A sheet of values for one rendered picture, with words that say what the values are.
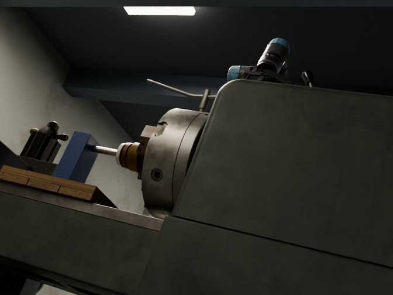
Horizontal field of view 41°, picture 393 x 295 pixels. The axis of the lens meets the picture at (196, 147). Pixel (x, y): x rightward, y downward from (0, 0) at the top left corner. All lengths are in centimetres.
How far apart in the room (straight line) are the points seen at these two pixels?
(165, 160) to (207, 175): 18
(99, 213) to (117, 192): 543
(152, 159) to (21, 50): 404
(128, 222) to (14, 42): 410
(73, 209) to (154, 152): 24
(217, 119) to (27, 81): 420
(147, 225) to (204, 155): 21
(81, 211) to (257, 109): 49
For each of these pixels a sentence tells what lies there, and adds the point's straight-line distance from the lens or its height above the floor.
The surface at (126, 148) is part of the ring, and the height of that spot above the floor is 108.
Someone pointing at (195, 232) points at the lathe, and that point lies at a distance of 112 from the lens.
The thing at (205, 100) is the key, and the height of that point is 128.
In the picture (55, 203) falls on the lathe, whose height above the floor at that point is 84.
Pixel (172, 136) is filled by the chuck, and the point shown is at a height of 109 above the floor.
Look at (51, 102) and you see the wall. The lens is 559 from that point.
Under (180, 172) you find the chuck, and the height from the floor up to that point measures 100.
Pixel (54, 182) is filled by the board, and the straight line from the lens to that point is 137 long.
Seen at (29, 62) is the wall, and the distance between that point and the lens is 535.
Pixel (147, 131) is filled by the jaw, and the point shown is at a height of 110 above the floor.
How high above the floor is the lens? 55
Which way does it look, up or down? 24 degrees up
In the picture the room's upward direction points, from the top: 21 degrees clockwise
